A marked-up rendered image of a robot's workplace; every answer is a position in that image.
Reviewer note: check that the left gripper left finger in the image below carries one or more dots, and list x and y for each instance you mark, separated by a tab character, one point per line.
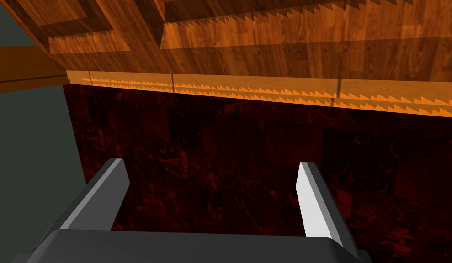
97	204

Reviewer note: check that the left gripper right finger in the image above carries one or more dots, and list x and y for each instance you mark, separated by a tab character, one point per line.
315	208

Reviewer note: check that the brown wooden panelled cupboard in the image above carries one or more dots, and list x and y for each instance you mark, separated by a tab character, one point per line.
247	54

